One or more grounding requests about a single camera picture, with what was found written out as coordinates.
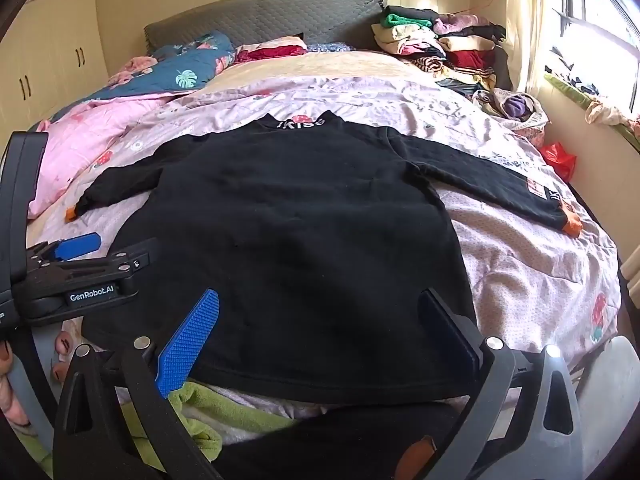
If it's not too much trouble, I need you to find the window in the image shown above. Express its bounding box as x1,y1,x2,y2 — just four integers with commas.
550,0,640,111

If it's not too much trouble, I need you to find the floral laundry bag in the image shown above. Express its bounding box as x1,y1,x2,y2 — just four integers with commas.
472,87,551,148

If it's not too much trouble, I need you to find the white rounded seat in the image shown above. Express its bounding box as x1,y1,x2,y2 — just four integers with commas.
572,335,640,480

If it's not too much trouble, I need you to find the pink quilt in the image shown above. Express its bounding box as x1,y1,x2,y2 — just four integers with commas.
27,95,176,218

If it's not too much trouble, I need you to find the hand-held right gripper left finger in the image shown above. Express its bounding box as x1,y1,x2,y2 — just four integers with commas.
52,288,226,480

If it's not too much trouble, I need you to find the cream wardrobe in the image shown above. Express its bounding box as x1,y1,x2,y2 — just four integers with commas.
0,0,111,156

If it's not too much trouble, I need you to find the person's right hand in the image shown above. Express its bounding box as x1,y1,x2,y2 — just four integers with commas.
404,435,437,472

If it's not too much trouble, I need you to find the beige blanket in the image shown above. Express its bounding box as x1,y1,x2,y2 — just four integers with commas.
200,50,436,101

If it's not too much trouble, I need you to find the grey quilted headboard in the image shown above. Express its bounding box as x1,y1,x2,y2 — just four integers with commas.
144,0,391,56

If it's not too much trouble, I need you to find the green windowsill mat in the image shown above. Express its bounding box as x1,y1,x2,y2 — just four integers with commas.
544,72,640,153

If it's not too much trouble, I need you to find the red plastic bag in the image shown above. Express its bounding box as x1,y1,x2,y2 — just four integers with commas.
539,142,577,182

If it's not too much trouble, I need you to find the cream curtain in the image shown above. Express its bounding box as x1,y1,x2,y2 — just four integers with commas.
502,0,568,96

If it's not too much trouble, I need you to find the heap of windowsill clothes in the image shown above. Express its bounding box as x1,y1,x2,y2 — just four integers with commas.
545,47,640,136

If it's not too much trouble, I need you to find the person's black clothing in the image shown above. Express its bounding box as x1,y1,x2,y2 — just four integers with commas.
220,397,476,480

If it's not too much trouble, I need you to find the light green cloth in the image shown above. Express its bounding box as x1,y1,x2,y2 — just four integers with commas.
30,380,223,466

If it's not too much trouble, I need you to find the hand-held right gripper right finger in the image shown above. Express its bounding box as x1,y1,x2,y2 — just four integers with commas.
417,287,583,480

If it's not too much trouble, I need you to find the blue floral quilt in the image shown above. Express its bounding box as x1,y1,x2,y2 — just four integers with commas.
47,30,236,123

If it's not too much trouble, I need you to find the person's left hand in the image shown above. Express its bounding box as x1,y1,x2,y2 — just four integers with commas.
0,332,93,428

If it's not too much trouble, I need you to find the pile of folded clothes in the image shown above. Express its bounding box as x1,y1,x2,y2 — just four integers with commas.
371,5,513,98

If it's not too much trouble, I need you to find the black sweater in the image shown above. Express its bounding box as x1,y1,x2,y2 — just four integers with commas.
65,110,583,406

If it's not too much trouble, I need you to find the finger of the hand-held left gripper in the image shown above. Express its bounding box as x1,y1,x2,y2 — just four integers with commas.
30,233,102,267
75,238,162,286

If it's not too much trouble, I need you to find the red and pink cloth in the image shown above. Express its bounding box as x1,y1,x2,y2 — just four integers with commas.
234,35,308,65

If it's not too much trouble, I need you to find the blue patterned cloth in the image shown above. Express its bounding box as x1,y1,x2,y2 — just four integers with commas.
307,41,356,54

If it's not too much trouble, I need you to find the lilac strawberry print quilt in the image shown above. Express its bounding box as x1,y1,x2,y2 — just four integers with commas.
25,75,623,411

